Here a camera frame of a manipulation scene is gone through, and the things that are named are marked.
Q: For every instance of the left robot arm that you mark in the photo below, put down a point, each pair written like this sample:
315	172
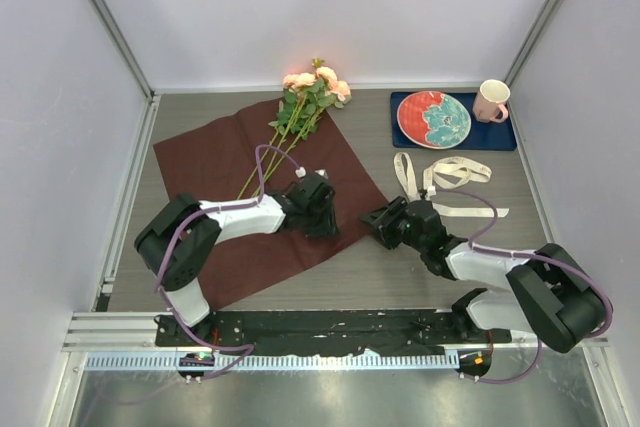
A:
178	241

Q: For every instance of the dark red wrapping paper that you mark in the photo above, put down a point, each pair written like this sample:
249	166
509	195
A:
230	159

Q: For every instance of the blue tray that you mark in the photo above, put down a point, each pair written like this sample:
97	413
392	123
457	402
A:
482	136

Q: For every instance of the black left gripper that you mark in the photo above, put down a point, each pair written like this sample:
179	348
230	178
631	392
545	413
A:
328	228

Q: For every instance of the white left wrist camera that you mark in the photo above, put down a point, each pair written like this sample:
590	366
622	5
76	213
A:
301	172

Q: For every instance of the red and teal plate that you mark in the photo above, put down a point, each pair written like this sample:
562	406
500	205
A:
434	120

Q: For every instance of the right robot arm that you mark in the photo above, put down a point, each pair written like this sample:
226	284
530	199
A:
543	292

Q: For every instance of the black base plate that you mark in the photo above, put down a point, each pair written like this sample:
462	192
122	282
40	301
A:
328	333

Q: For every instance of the pink mug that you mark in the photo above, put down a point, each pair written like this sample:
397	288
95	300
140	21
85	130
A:
490	102

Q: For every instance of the aluminium front rail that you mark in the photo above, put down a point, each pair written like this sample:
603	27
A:
115	341

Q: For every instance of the cream ribbon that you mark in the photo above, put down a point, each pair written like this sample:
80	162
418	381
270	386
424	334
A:
446	174

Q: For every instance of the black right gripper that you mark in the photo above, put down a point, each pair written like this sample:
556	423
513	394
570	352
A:
385	231

